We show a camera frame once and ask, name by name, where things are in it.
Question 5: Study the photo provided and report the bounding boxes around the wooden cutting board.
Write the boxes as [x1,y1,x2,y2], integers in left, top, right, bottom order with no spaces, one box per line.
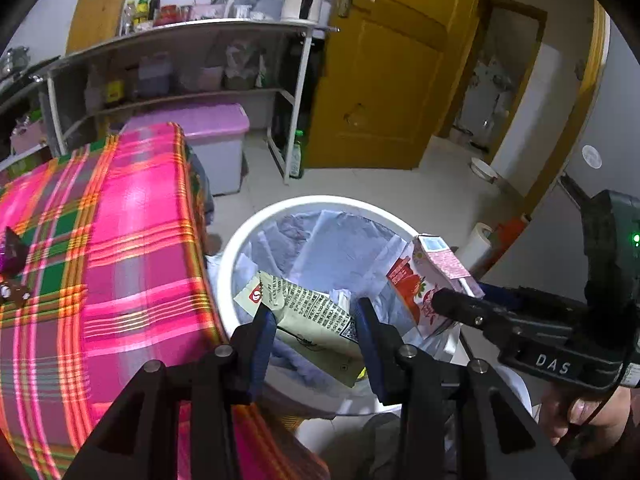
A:
[66,0,134,55]

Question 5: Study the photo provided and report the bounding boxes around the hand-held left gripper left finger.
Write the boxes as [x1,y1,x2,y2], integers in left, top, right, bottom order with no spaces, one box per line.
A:
[62,300,279,480]

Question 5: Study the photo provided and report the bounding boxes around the pink milk carton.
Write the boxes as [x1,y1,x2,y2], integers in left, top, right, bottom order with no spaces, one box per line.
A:
[385,233,485,339]

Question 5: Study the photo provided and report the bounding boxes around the white metal shelf unit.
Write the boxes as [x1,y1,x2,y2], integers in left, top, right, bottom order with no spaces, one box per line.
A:
[44,18,342,185]

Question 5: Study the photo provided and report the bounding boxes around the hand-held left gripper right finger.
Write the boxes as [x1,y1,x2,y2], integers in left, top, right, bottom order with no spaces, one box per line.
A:
[356,297,576,480]

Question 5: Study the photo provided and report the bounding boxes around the white paper roll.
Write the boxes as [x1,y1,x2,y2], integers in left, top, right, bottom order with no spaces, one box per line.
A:
[457,222,496,277]

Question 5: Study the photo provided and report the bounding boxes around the pink lidded storage box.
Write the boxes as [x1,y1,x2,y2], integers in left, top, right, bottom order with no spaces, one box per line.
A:
[120,102,250,197]

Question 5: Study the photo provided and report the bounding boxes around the orange plastic item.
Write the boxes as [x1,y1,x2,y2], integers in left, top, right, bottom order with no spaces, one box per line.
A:
[492,215,529,257]

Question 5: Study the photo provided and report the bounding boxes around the beige printed carton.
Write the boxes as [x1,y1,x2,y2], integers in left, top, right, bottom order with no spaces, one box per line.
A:
[234,271,374,389]

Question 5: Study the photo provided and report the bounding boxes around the white plastic bin liner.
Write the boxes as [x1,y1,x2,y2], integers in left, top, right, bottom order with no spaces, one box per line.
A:
[232,210,462,402]

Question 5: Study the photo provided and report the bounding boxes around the crumpled plastic bags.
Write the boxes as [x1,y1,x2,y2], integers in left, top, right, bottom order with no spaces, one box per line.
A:
[222,42,269,90]

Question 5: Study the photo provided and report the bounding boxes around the white round trash bin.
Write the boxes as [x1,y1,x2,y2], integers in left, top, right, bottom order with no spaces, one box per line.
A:
[217,196,533,418]

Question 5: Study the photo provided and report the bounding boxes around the brown wrapper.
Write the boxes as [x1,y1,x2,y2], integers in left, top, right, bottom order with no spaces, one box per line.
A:
[0,284,32,307]

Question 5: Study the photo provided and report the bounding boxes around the person's right forearm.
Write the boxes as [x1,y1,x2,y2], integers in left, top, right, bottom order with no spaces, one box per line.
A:
[569,432,640,480]

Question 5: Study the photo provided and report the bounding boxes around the green bottle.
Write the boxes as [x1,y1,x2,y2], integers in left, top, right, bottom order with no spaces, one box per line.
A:
[288,130,305,180]

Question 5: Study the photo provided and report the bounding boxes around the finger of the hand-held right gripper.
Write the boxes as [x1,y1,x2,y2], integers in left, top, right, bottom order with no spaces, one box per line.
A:
[479,282,591,312]
[431,288,516,333]

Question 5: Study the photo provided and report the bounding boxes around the person's right hand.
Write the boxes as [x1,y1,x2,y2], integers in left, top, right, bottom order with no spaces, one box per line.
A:
[542,385,634,449]

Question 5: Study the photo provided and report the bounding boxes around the yellow wooden door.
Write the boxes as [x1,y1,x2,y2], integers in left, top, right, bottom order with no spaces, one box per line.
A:
[302,0,489,171]

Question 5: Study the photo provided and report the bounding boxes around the white plastic container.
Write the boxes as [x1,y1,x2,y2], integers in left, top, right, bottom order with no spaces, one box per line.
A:
[232,0,289,21]

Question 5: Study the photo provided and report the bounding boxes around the white floor basin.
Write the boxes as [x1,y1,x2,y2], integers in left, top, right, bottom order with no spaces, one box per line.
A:
[470,157,501,184]

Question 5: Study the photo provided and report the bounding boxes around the pink plaid tablecloth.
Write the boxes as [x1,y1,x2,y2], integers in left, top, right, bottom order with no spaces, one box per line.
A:
[0,122,332,480]

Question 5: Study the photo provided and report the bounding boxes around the yellow label jug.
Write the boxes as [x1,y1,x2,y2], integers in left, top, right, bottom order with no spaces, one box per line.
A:
[102,79,125,106]

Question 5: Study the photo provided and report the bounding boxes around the dark purple wrapper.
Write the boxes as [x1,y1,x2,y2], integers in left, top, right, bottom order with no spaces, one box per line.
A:
[0,227,27,275]

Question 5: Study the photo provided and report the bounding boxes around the steel steamer pot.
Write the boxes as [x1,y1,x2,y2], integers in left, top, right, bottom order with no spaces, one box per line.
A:
[0,46,29,77]

